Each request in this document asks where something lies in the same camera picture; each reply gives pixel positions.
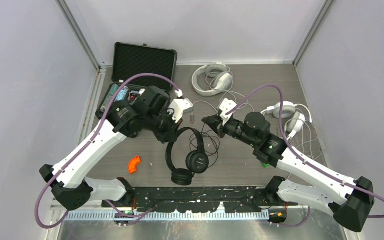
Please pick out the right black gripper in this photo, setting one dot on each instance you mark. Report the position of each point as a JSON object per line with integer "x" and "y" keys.
{"x": 216, "y": 122}

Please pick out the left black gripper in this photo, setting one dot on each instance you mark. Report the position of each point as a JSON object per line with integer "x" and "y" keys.
{"x": 171, "y": 133}

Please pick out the black wired headphones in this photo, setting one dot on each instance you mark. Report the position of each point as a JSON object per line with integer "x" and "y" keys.
{"x": 197, "y": 161}

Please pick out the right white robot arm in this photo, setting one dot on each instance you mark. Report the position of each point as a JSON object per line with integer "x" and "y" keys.
{"x": 345, "y": 199}

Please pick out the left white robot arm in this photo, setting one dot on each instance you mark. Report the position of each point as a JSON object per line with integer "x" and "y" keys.
{"x": 153, "y": 110}

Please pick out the white headphones at back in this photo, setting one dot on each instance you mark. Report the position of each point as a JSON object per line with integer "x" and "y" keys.
{"x": 219, "y": 78}

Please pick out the white grey headphones at right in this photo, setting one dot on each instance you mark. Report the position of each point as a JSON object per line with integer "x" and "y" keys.
{"x": 298, "y": 115}

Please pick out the orange curved plastic piece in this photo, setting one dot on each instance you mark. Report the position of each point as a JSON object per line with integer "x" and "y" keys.
{"x": 133, "y": 163}

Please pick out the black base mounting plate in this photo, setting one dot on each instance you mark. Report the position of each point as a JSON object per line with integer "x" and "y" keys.
{"x": 199, "y": 199}

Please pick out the black poker chip case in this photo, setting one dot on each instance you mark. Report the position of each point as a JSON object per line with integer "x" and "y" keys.
{"x": 132, "y": 59}

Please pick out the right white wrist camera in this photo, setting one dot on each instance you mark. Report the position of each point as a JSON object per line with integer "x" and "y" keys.
{"x": 226, "y": 110}

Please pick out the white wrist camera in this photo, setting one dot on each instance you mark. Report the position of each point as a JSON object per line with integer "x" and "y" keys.
{"x": 180, "y": 106}
{"x": 226, "y": 110}

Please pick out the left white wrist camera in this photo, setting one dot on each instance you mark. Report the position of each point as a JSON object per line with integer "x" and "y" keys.
{"x": 180, "y": 106}

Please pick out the aluminium slotted rail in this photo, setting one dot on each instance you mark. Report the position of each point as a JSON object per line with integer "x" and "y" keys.
{"x": 219, "y": 215}

